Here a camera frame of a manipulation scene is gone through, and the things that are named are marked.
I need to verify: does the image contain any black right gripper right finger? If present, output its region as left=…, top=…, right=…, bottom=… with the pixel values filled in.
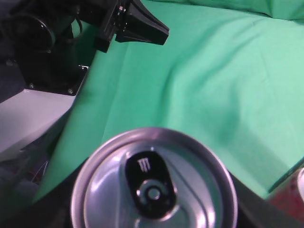
left=231, top=175, right=304, bottom=228

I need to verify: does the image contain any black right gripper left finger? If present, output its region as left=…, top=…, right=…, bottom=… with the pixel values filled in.
left=0, top=164, right=83, bottom=228

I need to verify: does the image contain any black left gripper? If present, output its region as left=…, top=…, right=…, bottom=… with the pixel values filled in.
left=96, top=0, right=169, bottom=53

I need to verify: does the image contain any black Monster energy can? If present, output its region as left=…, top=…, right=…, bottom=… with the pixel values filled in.
left=70, top=127, right=238, bottom=228

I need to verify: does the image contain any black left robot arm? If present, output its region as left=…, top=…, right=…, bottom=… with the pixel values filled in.
left=0, top=0, right=169, bottom=101

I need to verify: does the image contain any red drink can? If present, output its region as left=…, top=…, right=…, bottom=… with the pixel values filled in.
left=267, top=168, right=304, bottom=222

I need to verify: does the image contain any green tablecloth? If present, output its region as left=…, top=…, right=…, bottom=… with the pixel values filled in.
left=36, top=0, right=304, bottom=199

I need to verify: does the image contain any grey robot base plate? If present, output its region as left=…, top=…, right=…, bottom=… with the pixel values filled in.
left=0, top=66, right=92, bottom=162

